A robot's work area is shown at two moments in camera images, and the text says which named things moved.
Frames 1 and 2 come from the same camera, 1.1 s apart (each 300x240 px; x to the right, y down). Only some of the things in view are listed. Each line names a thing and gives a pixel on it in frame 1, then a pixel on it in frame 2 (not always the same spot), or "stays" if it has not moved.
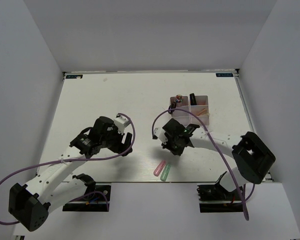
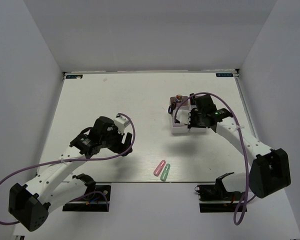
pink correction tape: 159,168 stays
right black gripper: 178,152 -> 192,125
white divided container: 201,110 -> 195,130
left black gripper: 121,147 stays
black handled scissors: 173,106 stays
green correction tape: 165,173 stays
